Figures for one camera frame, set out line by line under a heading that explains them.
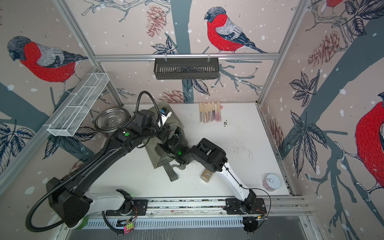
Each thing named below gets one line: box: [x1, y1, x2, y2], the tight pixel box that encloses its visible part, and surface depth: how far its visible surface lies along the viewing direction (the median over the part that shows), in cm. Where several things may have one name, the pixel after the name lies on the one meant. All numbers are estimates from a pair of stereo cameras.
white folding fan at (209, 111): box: [207, 102, 212, 122], surface depth 120 cm
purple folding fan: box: [211, 101, 217, 121], surface depth 120 cm
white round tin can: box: [262, 174, 281, 192], surface depth 78 cm
